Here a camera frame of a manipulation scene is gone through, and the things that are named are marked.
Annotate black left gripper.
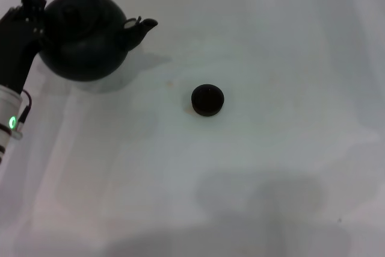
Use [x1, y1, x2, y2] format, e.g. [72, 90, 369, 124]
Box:
[0, 0, 47, 94]

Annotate black round teapot with handle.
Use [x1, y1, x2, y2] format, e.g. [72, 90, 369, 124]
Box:
[20, 0, 159, 82]

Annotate small dark teacup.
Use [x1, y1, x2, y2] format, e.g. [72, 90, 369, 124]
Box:
[191, 84, 225, 117]

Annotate thin black left wrist cable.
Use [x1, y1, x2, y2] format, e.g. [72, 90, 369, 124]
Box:
[17, 89, 32, 127]

